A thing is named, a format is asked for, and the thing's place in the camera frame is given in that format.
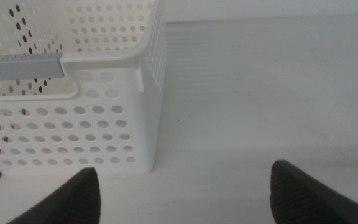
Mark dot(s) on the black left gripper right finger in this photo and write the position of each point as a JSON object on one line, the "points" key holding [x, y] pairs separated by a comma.
{"points": [[297, 199]]}

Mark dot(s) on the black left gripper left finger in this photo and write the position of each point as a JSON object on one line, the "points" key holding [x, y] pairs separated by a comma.
{"points": [[76, 202]]}

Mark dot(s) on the white perforated plastic basket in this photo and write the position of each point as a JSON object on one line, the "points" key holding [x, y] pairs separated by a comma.
{"points": [[135, 105]]}

